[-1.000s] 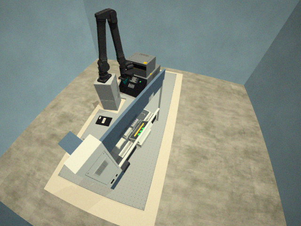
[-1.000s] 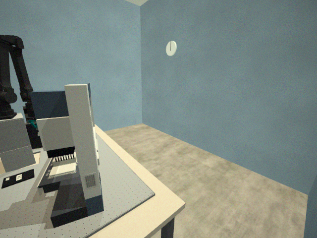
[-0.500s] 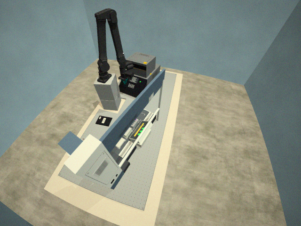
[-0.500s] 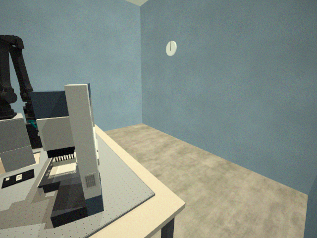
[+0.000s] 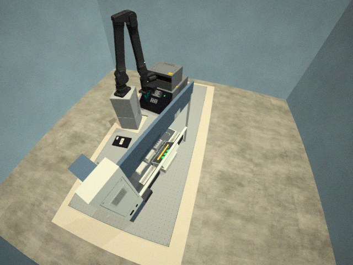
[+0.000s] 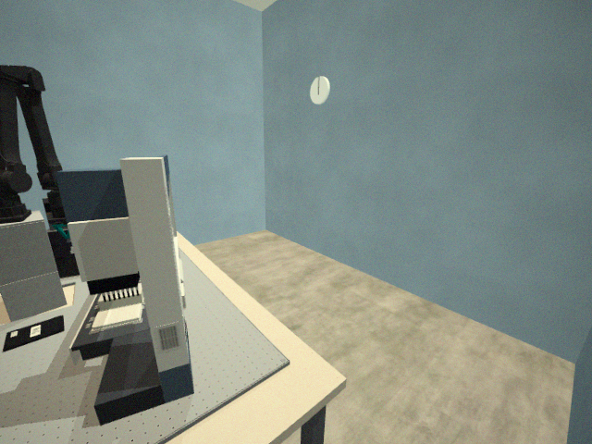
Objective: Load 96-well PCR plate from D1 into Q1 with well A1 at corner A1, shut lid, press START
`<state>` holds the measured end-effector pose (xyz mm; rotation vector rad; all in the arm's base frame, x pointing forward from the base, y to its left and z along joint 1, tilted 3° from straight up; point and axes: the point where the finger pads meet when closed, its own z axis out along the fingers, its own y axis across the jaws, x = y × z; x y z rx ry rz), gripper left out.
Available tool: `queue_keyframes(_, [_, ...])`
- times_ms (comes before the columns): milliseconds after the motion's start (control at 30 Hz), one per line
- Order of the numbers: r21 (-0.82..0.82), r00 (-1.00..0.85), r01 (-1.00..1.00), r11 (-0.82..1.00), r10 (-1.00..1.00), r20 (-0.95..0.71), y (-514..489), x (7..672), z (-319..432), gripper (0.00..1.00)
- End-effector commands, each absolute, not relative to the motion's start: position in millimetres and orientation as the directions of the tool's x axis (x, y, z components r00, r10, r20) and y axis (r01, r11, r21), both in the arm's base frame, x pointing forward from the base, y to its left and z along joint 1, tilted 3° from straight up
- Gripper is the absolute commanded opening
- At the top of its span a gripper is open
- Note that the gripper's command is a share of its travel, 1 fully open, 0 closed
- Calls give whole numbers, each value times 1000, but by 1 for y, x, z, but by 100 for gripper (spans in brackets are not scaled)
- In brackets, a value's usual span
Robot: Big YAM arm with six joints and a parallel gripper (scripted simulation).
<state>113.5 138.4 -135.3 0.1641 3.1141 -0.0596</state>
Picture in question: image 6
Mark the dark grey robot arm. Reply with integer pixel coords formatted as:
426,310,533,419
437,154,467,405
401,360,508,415
0,65,63,224

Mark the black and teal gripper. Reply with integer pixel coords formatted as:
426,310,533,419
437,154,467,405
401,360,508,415
48,204,70,239

